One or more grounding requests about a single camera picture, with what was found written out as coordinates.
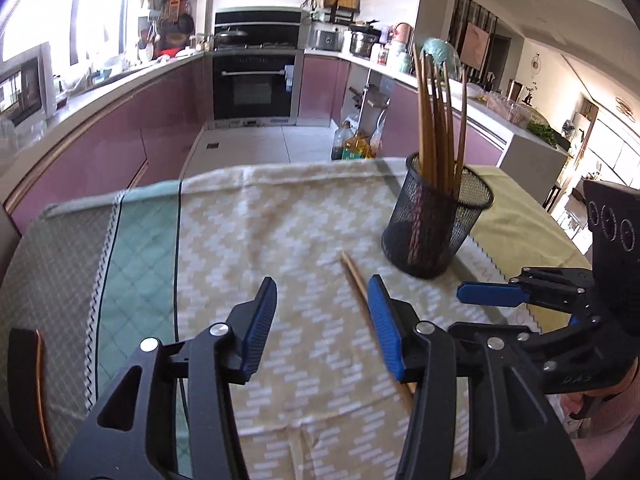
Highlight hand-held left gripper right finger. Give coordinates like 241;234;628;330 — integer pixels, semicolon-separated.
367;274;586;480

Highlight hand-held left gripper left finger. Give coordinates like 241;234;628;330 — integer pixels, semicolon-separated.
57;276;278;480

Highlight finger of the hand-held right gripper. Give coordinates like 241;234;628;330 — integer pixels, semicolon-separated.
456;266;598;312
447;310;608;392

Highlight wooden chopstick red handle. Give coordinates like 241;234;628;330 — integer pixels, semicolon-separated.
340;251;416;403

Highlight black mesh utensil holder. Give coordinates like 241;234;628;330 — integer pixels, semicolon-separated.
381;151;496;279

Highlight bunch of chopsticks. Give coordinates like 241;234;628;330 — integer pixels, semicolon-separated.
407;42;471;266

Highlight person's right forearm pink sleeve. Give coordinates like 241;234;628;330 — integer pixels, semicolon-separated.
582;360;640;480

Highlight hanging kitchen utensils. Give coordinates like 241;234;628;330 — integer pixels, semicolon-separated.
140;0;196;58

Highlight person's right hand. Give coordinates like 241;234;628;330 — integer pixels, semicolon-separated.
561;392;587;438

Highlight yellow-green cloth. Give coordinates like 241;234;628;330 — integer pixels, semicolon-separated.
465;165;593;333

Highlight beige patterned tablecloth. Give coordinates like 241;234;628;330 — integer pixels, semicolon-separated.
0;157;543;480

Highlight green leafy vegetables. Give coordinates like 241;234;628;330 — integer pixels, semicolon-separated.
527;121;558;147

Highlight yellow cooking oil bottle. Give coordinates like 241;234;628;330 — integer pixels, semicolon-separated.
345;130;376;161

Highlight clear plastic containers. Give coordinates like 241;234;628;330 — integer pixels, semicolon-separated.
487;90;533;126

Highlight black integrated stove oven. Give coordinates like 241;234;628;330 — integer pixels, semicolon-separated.
212;7;306;122

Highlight teal plastic bag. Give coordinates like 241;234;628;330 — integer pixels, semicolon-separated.
420;37;463;83

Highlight long purple kitchen cabinets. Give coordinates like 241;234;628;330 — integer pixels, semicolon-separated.
2;55;213;233

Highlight dark wooden chair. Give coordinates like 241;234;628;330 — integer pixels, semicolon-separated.
7;327;56;471

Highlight purple island cabinets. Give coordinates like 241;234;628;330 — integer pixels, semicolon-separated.
297;55;506;166

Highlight white jar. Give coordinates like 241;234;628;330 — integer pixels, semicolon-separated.
387;42;413;73

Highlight silver cooking pot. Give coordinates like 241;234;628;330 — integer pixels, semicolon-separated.
348;24;381;58

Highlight silver metal box appliance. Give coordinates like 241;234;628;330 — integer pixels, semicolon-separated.
307;27;341;52

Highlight black countertop rack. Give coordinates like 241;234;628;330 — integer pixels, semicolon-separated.
300;0;361;26

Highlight white microwave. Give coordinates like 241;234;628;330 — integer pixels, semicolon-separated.
0;42;56;126

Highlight framed wall painting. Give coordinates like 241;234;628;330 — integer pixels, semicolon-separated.
459;22;491;66

